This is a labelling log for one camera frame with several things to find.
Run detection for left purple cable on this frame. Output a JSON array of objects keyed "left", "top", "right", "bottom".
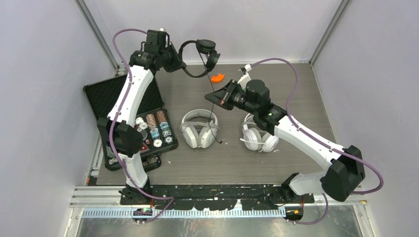
[{"left": 108, "top": 28, "right": 176, "bottom": 223}]

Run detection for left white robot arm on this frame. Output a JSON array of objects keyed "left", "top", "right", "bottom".
[{"left": 98, "top": 29, "right": 186, "bottom": 204}]

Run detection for white round gaming headphones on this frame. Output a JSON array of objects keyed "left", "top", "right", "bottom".
[{"left": 240, "top": 114, "right": 279, "bottom": 153}]

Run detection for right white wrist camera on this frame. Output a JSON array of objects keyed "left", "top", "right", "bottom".
[{"left": 238, "top": 64, "right": 252, "bottom": 88}]

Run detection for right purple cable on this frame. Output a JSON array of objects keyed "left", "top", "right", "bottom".
[{"left": 249, "top": 58, "right": 384, "bottom": 195}]

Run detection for black poker chip case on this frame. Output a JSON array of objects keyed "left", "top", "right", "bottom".
[{"left": 83, "top": 75, "right": 178, "bottom": 171}]

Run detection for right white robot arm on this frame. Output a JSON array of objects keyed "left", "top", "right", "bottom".
[{"left": 205, "top": 79, "right": 365, "bottom": 203}]

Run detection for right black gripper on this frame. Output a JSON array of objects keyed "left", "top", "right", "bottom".
[{"left": 205, "top": 80, "right": 257, "bottom": 116}]

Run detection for black small headphones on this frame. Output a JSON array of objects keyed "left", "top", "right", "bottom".
[{"left": 178, "top": 39, "right": 225, "bottom": 145}]

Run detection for purple cable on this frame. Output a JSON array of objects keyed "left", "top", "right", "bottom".
[
  {"left": 249, "top": 58, "right": 384, "bottom": 195},
  {"left": 108, "top": 28, "right": 176, "bottom": 223}
]

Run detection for white grey angular headphones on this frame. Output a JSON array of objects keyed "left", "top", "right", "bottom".
[{"left": 180, "top": 109, "right": 220, "bottom": 149}]

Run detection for orange curved plastic piece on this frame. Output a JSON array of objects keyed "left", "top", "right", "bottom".
[{"left": 210, "top": 74, "right": 225, "bottom": 83}]

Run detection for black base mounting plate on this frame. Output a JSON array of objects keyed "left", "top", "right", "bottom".
[{"left": 119, "top": 184, "right": 314, "bottom": 211}]

